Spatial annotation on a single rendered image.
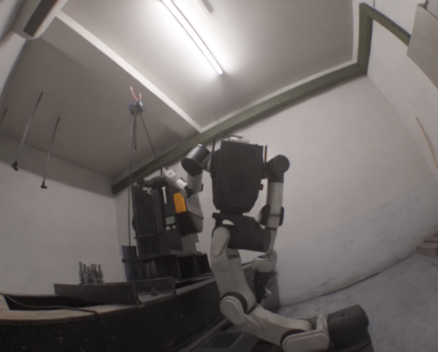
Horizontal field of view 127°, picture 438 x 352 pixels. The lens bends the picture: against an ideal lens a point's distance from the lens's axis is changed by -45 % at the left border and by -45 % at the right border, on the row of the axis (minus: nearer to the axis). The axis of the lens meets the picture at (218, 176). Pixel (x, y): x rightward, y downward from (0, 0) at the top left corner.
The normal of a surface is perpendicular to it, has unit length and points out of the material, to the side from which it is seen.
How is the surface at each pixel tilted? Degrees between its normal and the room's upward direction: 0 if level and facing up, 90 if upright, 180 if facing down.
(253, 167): 116
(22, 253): 90
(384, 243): 90
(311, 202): 90
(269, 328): 90
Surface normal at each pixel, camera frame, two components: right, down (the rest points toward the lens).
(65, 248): 0.86, -0.39
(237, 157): 0.03, -0.22
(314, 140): -0.44, -0.28
